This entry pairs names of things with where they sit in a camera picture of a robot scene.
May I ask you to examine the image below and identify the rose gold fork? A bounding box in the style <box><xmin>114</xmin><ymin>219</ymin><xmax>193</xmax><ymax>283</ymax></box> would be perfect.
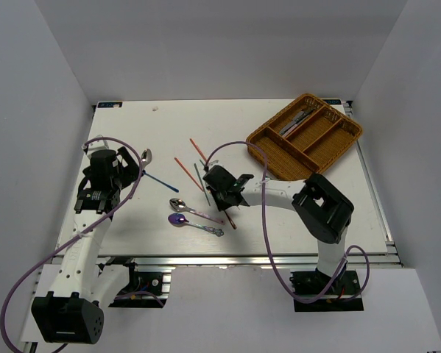
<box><xmin>223</xmin><ymin>210</ymin><xmax>237</xmax><ymax>229</ymax></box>

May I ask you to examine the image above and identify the silver patterned table knife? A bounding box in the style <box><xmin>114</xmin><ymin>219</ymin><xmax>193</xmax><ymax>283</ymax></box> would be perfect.
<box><xmin>284</xmin><ymin>108</ymin><xmax>314</xmax><ymax>130</ymax></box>

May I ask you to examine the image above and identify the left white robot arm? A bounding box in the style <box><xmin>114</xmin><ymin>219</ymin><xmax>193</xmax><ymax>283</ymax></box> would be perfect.
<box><xmin>31</xmin><ymin>146</ymin><xmax>141</xmax><ymax>344</ymax></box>

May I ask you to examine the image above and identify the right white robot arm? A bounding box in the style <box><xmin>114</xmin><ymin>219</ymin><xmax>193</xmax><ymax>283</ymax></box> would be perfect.
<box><xmin>203</xmin><ymin>165</ymin><xmax>354</xmax><ymax>293</ymax></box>

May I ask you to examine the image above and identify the teal chopstick left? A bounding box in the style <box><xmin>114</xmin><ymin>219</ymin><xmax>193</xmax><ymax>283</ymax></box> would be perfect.
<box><xmin>193</xmin><ymin>163</ymin><xmax>211</xmax><ymax>207</ymax></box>

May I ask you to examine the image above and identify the purple iridescent spoon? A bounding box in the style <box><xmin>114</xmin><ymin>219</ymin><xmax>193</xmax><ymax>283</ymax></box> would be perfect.
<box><xmin>168</xmin><ymin>213</ymin><xmax>224</xmax><ymax>237</ymax></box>

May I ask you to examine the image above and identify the orange white chopstick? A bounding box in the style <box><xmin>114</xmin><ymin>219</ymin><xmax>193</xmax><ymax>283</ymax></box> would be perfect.
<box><xmin>189</xmin><ymin>138</ymin><xmax>207</xmax><ymax>163</ymax></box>

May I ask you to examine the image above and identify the orange chopstick left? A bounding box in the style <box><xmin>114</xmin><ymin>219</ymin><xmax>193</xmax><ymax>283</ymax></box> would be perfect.
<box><xmin>174</xmin><ymin>157</ymin><xmax>204</xmax><ymax>192</ymax></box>

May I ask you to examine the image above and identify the blue label sticker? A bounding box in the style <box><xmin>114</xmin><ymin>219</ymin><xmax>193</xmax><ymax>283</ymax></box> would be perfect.
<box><xmin>96</xmin><ymin>101</ymin><xmax>123</xmax><ymax>109</ymax></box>

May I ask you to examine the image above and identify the orange wicker cutlery tray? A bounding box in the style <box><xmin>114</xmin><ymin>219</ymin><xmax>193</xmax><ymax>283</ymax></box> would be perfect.
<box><xmin>247</xmin><ymin>93</ymin><xmax>363</xmax><ymax>181</ymax></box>

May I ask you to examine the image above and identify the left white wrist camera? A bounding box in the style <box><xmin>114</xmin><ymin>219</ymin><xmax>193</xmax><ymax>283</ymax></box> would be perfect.
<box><xmin>82</xmin><ymin>135</ymin><xmax>109</xmax><ymax>155</ymax></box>

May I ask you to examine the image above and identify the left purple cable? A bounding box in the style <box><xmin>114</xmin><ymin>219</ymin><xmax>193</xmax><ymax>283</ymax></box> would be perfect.
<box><xmin>1</xmin><ymin>137</ymin><xmax>147</xmax><ymax>353</ymax></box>

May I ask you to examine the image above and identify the silver spoon blue handle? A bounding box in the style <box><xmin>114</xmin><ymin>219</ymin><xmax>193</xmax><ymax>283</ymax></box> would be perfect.
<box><xmin>139</xmin><ymin>148</ymin><xmax>180</xmax><ymax>193</ymax></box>

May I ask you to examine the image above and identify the silver spoon pink handle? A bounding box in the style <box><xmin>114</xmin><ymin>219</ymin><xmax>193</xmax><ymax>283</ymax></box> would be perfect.
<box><xmin>169</xmin><ymin>198</ymin><xmax>225</xmax><ymax>224</ymax></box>

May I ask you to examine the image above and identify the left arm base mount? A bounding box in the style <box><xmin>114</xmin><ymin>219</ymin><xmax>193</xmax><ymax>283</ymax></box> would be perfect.
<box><xmin>109</xmin><ymin>263</ymin><xmax>172</xmax><ymax>309</ymax></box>

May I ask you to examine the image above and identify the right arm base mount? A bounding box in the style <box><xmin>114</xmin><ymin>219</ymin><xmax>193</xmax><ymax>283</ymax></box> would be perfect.
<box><xmin>289</xmin><ymin>270</ymin><xmax>364</xmax><ymax>313</ymax></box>

